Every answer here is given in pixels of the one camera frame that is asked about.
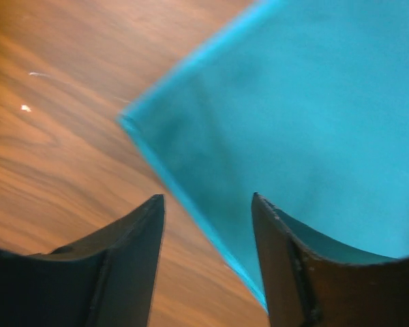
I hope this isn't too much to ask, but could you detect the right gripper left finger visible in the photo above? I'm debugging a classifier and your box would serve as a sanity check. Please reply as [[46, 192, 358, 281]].
[[0, 195, 165, 326]]

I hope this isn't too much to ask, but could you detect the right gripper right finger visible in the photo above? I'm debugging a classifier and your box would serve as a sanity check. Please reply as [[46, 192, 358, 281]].
[[252, 194, 409, 326]]

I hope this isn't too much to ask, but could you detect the teal cloth napkin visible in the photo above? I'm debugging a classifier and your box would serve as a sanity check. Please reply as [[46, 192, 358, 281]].
[[119, 1, 409, 303]]

